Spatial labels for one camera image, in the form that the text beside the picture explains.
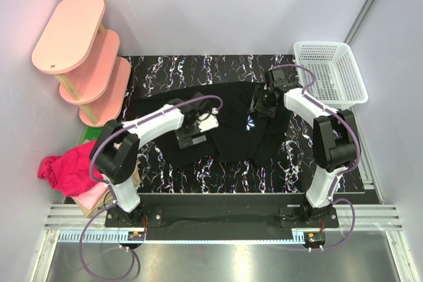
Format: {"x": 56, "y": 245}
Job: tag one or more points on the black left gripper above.
{"x": 185, "y": 139}

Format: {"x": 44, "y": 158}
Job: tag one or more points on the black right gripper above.
{"x": 264, "y": 113}

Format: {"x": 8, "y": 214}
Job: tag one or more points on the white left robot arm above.
{"x": 114, "y": 156}

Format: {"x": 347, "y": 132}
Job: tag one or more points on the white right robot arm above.
{"x": 336, "y": 149}

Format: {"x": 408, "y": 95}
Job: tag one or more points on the beige t shirt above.
{"x": 135, "y": 176}

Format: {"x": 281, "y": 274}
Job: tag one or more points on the white plastic basket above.
{"x": 338, "y": 82}

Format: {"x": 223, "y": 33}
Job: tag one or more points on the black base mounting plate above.
{"x": 220, "y": 217}

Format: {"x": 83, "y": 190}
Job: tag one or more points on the green plastic folder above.
{"x": 90, "y": 133}

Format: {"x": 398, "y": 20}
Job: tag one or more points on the light pink t shirt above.
{"x": 91, "y": 197}

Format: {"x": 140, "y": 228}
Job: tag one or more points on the magenta red t shirt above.
{"x": 69, "y": 173}

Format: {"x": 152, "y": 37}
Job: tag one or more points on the pink three-tier shelf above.
{"x": 83, "y": 56}

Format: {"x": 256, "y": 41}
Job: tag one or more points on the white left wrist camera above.
{"x": 208, "y": 120}

